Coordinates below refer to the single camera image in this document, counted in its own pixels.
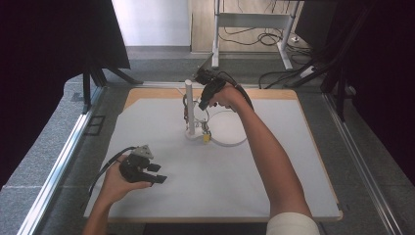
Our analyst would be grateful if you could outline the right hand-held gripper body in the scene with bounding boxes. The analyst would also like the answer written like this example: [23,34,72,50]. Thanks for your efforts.
[194,53,227,96]

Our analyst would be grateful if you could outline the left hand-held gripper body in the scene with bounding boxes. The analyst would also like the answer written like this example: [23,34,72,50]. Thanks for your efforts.
[118,145,155,184]

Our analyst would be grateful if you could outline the white key stand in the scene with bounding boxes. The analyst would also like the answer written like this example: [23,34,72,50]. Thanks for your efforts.
[175,78,250,148]

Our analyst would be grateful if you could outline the brown braided lanyard keychain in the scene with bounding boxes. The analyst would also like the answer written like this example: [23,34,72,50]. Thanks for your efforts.
[182,93,191,126]

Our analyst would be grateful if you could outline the key ring with blue tag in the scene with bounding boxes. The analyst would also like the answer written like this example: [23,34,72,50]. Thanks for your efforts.
[193,100,213,145]

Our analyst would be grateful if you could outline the person's right hand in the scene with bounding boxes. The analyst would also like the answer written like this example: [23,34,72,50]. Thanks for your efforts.
[208,84,253,114]

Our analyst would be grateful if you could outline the person's left hand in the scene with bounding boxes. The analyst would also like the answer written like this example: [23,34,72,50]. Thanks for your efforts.
[97,155,154,206]

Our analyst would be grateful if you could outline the white table mat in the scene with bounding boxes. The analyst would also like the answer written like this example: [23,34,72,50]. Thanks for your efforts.
[82,97,342,219]

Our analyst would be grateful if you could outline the black stand legs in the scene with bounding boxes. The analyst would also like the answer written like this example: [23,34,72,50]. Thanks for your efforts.
[81,63,144,115]

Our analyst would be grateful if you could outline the white power strip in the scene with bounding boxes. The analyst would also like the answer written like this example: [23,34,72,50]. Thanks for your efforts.
[299,66,318,79]

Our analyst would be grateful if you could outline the black metal stand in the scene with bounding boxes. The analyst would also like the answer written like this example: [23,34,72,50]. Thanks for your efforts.
[287,0,376,122]

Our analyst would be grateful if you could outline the black curtain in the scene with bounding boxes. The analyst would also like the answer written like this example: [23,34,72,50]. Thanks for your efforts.
[339,0,415,184]
[0,0,131,191]

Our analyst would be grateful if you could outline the person's white sleeve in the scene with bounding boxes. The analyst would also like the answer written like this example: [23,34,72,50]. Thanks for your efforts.
[265,211,322,235]

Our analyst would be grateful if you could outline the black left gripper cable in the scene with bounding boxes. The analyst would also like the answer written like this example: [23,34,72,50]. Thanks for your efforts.
[87,146,137,198]

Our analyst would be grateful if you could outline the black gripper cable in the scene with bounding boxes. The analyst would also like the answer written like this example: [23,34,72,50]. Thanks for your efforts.
[87,146,137,198]
[217,70,254,111]

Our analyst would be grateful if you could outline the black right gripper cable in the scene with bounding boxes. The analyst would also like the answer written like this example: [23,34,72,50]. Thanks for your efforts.
[217,70,254,111]

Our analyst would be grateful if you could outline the black bracket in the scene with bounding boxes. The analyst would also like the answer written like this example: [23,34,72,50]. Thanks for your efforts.
[84,114,107,137]

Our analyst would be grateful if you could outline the black floor cable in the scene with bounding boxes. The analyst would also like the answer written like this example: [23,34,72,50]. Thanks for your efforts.
[258,70,311,90]

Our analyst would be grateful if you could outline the black floor cables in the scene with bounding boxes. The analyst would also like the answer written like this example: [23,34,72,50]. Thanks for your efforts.
[217,24,312,57]

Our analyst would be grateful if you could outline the white desk frame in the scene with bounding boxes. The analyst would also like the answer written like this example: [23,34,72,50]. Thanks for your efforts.
[210,0,300,71]

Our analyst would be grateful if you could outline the aluminium rail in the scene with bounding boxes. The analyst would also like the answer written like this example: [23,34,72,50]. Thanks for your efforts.
[322,92,407,235]
[17,86,106,235]

